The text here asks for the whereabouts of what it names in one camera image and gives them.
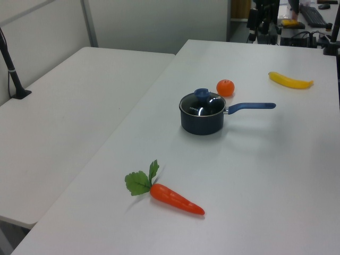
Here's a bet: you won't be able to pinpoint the black camera on mount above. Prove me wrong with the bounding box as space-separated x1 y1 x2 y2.
246 7 260 43

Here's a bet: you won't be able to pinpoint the yellow toy banana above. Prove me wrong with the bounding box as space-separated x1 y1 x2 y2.
268 71 315 90

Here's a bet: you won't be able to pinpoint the black computer keyboard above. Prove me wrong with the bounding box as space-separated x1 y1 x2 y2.
299 5 326 27

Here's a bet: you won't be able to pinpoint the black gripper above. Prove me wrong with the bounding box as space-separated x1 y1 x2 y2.
259 0 279 36

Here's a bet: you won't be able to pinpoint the grey partition corner post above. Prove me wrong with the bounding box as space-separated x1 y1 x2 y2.
80 0 99 48

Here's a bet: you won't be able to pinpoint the black electronics box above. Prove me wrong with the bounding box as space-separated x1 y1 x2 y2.
280 31 319 48

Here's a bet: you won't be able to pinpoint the orange toy mandarin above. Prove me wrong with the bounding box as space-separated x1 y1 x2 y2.
216 79 235 97

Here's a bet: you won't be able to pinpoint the glass lid blue knob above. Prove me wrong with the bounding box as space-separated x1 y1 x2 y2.
178 88 227 117

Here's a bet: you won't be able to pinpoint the dark blue saucepan blue handle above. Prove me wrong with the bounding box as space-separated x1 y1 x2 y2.
179 102 277 136

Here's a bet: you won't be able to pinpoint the white folding side table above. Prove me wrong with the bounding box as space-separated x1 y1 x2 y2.
0 46 176 230

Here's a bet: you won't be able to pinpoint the black camera stand pole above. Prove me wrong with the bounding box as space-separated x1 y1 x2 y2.
0 26 32 100

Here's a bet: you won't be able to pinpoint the orange toy carrot green leaves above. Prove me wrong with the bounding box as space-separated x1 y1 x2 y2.
124 159 206 216

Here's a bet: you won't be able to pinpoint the black clamp camera stand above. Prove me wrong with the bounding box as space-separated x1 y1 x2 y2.
322 22 340 56

